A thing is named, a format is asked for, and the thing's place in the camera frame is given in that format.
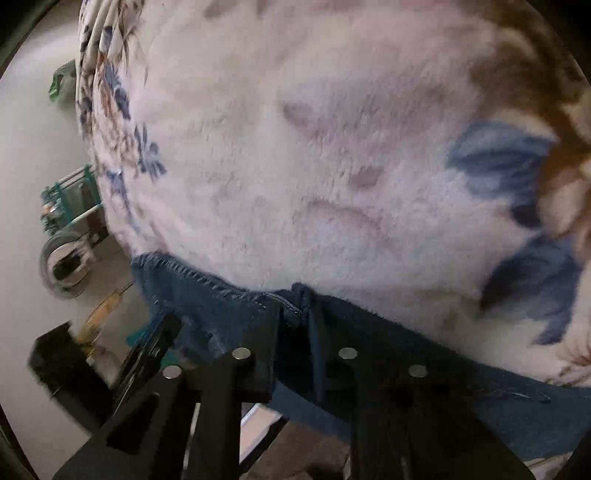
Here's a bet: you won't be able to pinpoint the wooden-handled tool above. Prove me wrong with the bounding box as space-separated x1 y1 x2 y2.
76 281 136 346

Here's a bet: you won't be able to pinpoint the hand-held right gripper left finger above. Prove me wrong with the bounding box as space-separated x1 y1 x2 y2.
53 300 283 480

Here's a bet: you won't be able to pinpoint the green package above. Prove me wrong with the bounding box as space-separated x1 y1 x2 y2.
48 60 78 108

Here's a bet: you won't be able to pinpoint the round grey reel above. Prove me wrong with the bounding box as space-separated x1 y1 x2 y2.
39 230 99 297

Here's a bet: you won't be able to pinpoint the teal storage rack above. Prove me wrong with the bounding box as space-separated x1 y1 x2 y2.
41 165 105 234

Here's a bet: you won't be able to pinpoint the floral plush blanket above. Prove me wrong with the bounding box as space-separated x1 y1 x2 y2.
75 0 591 388

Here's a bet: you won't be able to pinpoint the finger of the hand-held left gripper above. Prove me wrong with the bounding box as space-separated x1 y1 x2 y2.
112 315 182 410

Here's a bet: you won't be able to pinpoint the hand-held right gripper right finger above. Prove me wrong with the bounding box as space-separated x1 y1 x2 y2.
305 298 536 480

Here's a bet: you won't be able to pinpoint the blue denim pants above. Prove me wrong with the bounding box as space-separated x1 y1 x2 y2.
130 251 591 462

